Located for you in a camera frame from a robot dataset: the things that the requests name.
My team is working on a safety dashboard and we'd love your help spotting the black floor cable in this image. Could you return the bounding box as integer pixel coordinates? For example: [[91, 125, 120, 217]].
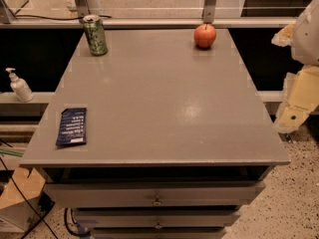
[[0, 156, 60, 239]]

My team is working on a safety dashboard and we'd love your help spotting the middle grey drawer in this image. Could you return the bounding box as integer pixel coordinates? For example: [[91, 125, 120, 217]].
[[74, 208, 240, 229]]

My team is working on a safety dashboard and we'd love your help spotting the green soda can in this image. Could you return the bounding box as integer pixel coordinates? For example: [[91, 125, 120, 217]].
[[83, 15, 108, 56]]

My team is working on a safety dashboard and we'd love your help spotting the cardboard box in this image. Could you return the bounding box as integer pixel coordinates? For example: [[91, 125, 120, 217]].
[[0, 168, 45, 233]]

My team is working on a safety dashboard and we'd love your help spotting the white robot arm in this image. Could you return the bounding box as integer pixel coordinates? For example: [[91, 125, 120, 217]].
[[271, 0, 319, 133]]

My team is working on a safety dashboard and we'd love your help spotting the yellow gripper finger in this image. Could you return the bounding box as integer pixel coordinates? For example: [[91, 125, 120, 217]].
[[274, 66, 319, 133], [271, 24, 294, 47]]

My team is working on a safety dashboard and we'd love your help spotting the blue snack packet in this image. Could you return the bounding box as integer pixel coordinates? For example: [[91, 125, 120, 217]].
[[56, 108, 87, 146]]

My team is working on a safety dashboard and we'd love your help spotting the grey drawer cabinet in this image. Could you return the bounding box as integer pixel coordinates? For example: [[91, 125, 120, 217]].
[[19, 28, 291, 239]]

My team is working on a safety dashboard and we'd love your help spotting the grey drawer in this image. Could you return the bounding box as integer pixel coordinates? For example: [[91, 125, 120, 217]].
[[74, 208, 240, 229], [93, 228, 226, 239], [45, 181, 265, 208]]

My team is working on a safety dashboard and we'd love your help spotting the top grey drawer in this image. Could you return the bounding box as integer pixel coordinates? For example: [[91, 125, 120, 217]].
[[45, 181, 265, 208]]

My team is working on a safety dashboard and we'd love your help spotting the bottom grey drawer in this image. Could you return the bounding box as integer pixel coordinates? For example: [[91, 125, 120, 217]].
[[93, 228, 226, 239]]

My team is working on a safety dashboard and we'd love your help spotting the right metal post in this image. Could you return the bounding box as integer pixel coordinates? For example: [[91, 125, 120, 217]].
[[202, 0, 216, 24]]

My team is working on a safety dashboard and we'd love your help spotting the black cable on ledge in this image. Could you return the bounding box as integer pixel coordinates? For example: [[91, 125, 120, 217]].
[[13, 13, 114, 22]]

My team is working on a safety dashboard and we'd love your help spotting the white pump bottle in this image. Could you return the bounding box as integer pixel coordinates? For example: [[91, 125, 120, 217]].
[[6, 68, 34, 103]]

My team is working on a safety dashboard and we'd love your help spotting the red apple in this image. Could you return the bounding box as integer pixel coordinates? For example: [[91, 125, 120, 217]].
[[193, 24, 216, 49]]

